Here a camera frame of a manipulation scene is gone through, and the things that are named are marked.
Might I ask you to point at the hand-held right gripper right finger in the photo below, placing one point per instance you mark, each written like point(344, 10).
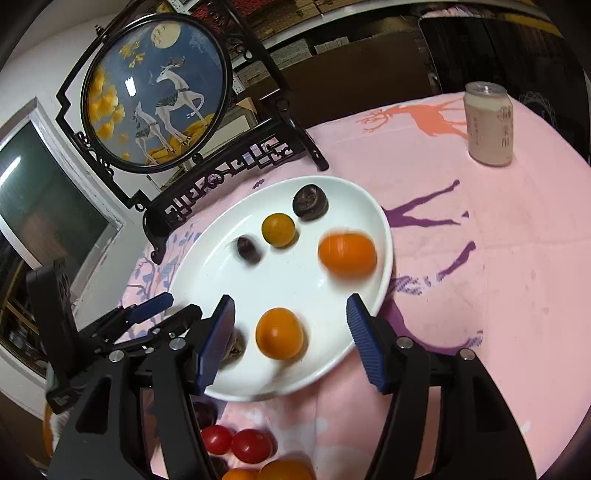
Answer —
point(364, 346)

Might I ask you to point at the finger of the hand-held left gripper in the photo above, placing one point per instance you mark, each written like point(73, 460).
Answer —
point(182, 318)
point(150, 304)

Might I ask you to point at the shelf with flat boxes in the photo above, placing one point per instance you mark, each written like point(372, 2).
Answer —
point(295, 27)

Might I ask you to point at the dark purple grape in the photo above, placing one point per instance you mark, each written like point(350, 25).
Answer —
point(207, 413)
point(249, 249)

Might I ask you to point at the black flat panel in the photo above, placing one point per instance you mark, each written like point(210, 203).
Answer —
point(485, 50)

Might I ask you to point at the pale beverage can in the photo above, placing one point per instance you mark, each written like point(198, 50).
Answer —
point(489, 129)

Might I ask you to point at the small yellow citrus fruit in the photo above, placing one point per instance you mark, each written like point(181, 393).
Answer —
point(278, 229)

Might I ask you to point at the round deer screen black stand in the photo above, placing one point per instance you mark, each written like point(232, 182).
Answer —
point(152, 92)

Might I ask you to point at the red cherry tomato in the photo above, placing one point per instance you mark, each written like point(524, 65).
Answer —
point(251, 445)
point(217, 439)

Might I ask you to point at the orange mandarin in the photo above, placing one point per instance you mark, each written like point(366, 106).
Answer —
point(347, 254)
point(279, 333)
point(240, 474)
point(286, 470)

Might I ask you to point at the white oval plate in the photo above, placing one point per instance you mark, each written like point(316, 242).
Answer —
point(304, 286)

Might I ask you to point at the white framed window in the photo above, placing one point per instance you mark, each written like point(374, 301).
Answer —
point(41, 198)

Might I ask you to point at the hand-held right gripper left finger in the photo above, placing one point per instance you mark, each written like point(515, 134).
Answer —
point(214, 344)

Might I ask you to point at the pink printed tablecloth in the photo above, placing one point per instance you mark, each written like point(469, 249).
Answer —
point(461, 277)

